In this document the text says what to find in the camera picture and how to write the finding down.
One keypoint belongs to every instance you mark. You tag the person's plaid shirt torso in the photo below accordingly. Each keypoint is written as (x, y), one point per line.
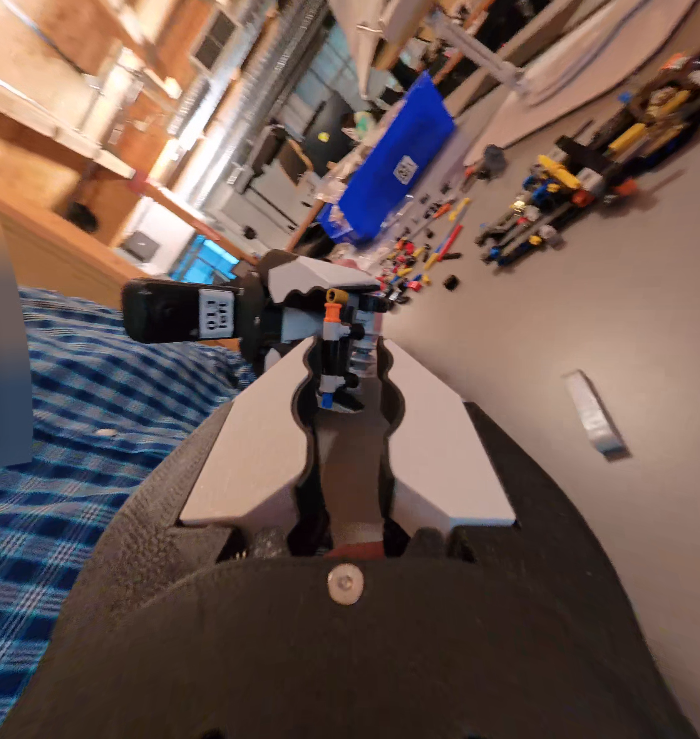
(67, 462)

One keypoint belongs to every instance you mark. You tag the small black lego piece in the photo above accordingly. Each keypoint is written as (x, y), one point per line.
(451, 282)

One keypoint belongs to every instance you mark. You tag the black lego gear hub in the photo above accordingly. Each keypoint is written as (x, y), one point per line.
(493, 161)

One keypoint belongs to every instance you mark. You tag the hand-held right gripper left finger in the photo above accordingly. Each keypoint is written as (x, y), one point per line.
(252, 444)

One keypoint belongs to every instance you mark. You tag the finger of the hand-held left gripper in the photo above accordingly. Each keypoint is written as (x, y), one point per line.
(309, 274)
(301, 323)

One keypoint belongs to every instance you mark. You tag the small black grey lego assembly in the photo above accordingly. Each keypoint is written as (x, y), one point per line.
(332, 352)

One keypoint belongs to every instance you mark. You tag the grey rounded mat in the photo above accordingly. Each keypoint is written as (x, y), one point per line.
(581, 75)

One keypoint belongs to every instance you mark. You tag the flat grey lego beam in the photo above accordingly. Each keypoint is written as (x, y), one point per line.
(595, 415)

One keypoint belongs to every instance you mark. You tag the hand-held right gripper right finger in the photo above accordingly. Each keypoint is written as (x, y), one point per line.
(448, 456)

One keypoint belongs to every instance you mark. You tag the large lego chassis assembly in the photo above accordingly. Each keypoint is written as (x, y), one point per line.
(587, 173)

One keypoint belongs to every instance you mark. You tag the blue plastic bin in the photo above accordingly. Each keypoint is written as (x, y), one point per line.
(390, 161)

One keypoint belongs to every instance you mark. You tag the scattered small lego pieces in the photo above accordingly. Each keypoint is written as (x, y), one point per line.
(413, 260)

